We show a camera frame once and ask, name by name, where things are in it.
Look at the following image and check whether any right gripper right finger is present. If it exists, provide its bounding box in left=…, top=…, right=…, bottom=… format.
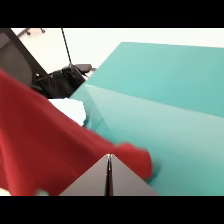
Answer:
left=109, top=153, right=160, bottom=197

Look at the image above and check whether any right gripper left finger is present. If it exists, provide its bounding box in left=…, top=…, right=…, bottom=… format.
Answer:
left=59, top=153, right=110, bottom=197

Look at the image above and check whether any red T-shirt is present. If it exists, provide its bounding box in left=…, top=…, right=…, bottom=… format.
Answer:
left=0, top=68, right=154, bottom=197

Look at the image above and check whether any thin black rod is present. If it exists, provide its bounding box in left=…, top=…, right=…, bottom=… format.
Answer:
left=60, top=28, right=74, bottom=66

